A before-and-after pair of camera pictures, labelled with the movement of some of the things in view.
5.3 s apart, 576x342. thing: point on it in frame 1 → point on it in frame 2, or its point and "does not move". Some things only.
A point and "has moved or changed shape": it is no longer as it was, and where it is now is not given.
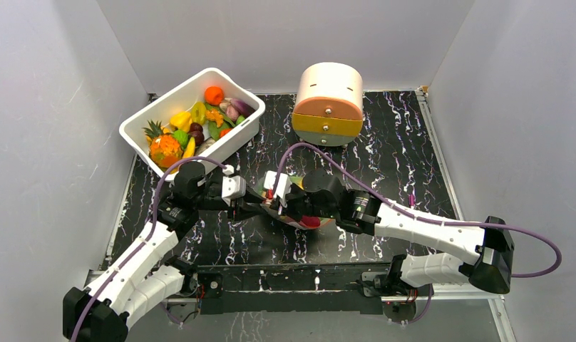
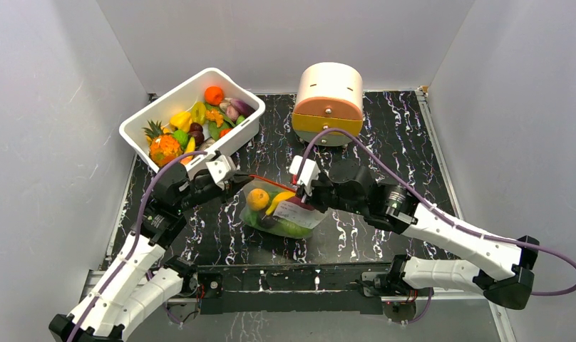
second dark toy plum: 195,130 does not move
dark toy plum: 197,132 → 268,222
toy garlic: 231,111 does not move
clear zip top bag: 303,221 has moved or changed shape
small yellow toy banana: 190,148 does not move
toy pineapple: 165,149 does not move
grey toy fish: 204,144 does not move
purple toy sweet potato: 311,221 has moved or changed shape
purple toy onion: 242,107 does not move
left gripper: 244,209 → 233,184
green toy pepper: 198,112 does not move
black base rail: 292,288 does not move
